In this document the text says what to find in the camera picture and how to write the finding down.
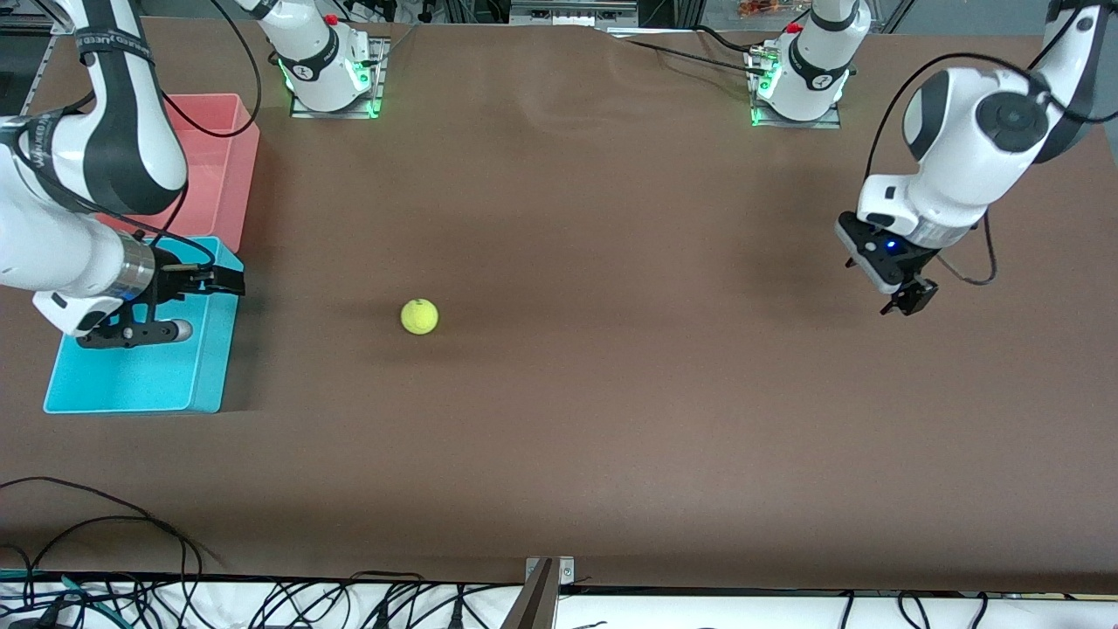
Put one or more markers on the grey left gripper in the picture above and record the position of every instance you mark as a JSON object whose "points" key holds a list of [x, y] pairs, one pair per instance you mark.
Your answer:
{"points": [[916, 295]]}

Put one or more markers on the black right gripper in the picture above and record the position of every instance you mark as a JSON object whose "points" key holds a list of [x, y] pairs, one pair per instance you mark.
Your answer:
{"points": [[172, 278]]}

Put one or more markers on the yellow-green tennis ball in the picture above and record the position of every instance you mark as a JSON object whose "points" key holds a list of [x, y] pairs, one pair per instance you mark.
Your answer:
{"points": [[419, 316]]}

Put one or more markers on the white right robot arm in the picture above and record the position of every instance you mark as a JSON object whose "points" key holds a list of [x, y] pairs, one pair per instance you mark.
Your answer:
{"points": [[113, 131]]}

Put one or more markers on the pink plastic bin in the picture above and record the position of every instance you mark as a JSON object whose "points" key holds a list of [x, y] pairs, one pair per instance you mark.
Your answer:
{"points": [[223, 175]]}

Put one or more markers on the blue plastic bin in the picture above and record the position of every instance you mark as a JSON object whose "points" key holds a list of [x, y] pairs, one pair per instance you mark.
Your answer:
{"points": [[148, 380]]}

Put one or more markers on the aluminium profile bar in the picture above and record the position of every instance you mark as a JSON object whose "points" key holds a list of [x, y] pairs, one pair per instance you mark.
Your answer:
{"points": [[44, 22]]}

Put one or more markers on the brown table cover sheet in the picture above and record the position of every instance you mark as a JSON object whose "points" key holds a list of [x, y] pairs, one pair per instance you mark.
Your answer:
{"points": [[611, 393]]}

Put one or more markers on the orange background objects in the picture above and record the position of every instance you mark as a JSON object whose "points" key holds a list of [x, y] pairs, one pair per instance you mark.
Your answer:
{"points": [[762, 8]]}

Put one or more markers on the grey metal pole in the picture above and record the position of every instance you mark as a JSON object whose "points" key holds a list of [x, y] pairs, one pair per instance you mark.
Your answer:
{"points": [[534, 603]]}

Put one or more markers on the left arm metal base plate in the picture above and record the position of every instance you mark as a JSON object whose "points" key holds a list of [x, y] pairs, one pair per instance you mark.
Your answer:
{"points": [[825, 122]]}

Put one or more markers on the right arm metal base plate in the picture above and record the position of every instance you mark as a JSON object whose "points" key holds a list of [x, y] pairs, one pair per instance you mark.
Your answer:
{"points": [[377, 87]]}

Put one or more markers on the small metal table bracket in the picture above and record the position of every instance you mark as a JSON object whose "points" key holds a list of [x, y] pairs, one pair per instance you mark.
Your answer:
{"points": [[566, 570]]}

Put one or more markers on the aluminium frame rack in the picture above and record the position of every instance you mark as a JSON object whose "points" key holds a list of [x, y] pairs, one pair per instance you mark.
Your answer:
{"points": [[572, 12]]}

